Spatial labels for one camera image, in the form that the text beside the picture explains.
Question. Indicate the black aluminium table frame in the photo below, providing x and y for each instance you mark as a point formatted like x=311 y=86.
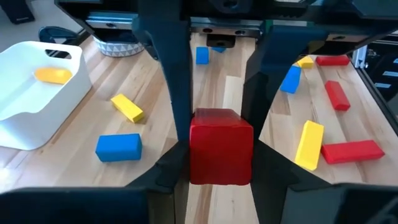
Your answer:
x=380 y=93

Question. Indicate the white plastic bin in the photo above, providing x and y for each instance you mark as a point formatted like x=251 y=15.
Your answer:
x=25 y=124

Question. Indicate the potted succulent patterned pot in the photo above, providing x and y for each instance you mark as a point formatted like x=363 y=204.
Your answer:
x=118 y=49

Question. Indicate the red rectangular block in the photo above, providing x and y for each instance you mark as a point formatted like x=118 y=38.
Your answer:
x=332 y=60
x=337 y=96
x=351 y=152

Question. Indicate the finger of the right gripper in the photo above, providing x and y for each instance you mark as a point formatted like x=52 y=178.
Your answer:
x=177 y=62
x=270 y=77

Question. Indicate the blue cube block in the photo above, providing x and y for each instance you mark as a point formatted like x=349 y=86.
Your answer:
x=202 y=56
x=219 y=49

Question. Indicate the silver bracket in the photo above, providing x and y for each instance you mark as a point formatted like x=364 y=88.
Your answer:
x=360 y=57

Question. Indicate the long yellow block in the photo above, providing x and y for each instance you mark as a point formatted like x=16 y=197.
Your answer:
x=309 y=144

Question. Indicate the black floor object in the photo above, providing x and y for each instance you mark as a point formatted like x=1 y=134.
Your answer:
x=17 y=11

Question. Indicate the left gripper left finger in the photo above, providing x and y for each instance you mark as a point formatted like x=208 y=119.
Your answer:
x=168 y=168

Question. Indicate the red cube block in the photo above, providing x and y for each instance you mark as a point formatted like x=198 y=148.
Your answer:
x=220 y=149

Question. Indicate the blue white rounded object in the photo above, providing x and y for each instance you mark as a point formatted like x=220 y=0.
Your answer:
x=59 y=32

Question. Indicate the yellow rectangular block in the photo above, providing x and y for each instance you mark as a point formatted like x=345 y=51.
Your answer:
x=127 y=108
x=306 y=63

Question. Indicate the blue rectangular block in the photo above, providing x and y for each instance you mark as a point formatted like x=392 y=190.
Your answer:
x=290 y=80
x=118 y=147

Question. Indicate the yellow cylinder block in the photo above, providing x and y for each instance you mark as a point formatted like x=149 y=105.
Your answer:
x=53 y=75

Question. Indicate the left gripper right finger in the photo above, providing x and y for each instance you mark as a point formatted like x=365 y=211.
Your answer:
x=273 y=174

